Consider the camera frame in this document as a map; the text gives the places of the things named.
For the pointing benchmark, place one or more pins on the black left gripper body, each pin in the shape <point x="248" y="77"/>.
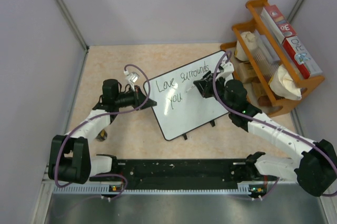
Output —
<point x="125" y="100"/>

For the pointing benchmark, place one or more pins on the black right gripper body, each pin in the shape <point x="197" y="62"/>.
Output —
<point x="220" y="89"/>

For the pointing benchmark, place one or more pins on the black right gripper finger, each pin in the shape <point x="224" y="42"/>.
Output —
<point x="204" y="87"/>
<point x="209" y="75"/>

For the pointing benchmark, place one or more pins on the white whiteboard black frame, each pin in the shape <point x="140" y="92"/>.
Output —
<point x="178" y="112"/>

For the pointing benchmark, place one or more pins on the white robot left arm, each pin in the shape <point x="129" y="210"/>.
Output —
<point x="70" y="159"/>

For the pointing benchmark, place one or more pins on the brown cardboard box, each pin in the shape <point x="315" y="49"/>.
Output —
<point x="246" y="72"/>

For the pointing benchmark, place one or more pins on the black yellow drink can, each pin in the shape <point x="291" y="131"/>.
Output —
<point x="102" y="136"/>

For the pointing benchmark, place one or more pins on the cream paper bag upper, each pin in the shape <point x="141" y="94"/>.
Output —
<point x="250" y="40"/>

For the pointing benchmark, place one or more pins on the cream paper bag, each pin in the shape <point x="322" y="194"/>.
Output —
<point x="250" y="40"/>
<point x="283" y="85"/>

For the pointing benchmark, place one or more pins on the clear plastic straw pack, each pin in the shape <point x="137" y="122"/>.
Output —
<point x="265" y="56"/>

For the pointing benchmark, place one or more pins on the cream paper bag lower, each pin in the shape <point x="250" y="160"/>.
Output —
<point x="283" y="85"/>

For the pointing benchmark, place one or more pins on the red white box upper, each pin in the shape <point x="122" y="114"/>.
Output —
<point x="277" y="23"/>

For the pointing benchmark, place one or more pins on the red white box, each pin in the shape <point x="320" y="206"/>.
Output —
<point x="277" y="23"/>
<point x="301" y="57"/>

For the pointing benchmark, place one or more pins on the red white box lower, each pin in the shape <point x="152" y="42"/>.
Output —
<point x="301" y="57"/>

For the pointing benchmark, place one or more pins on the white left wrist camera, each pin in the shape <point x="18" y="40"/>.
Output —
<point x="131" y="78"/>

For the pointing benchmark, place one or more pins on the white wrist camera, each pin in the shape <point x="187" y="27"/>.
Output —
<point x="131" y="78"/>
<point x="224" y="70"/>

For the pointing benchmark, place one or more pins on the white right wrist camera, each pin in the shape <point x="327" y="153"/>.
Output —
<point x="224" y="70"/>

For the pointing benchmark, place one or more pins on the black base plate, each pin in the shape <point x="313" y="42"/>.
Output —
<point x="186" y="174"/>

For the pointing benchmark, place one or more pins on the grey slotted cable duct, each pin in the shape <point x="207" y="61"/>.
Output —
<point x="114" y="189"/>

